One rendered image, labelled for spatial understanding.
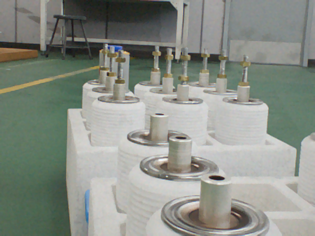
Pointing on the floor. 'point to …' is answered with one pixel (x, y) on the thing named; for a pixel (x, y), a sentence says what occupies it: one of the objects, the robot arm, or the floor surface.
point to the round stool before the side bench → (66, 36)
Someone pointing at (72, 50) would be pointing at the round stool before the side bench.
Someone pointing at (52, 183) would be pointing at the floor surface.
